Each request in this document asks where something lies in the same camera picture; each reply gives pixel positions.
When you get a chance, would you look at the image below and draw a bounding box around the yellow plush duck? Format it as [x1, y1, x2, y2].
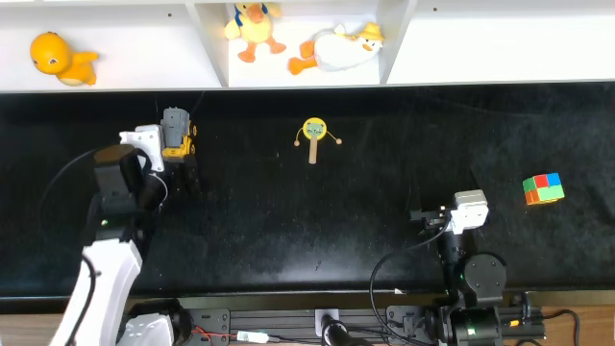
[224, 2, 287, 64]

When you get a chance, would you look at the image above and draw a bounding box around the white plush duck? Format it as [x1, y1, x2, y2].
[287, 21, 385, 76]

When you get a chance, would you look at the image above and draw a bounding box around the grey and yellow toy truck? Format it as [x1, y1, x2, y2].
[160, 107, 199, 164]

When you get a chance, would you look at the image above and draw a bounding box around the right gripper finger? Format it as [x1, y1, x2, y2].
[409, 208, 452, 233]

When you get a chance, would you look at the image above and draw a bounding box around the yellow rattle drum toy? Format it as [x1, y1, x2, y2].
[293, 116, 344, 165]

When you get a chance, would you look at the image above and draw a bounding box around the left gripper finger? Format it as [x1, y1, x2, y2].
[178, 154, 202, 194]

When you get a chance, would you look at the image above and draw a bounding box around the yellow rubber duck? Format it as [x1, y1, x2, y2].
[29, 31, 100, 87]

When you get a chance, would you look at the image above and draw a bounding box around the mounting rail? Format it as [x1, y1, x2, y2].
[184, 290, 581, 346]

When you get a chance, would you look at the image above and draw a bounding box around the black cable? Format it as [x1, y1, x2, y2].
[368, 216, 454, 346]
[37, 147, 100, 227]

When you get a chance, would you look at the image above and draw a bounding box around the many-coloured puzzle cube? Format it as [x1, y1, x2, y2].
[522, 172, 566, 207]

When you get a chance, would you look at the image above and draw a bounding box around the white shelf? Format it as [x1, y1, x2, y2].
[0, 0, 615, 93]

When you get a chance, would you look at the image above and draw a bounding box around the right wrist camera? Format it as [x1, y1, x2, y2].
[450, 188, 491, 236]

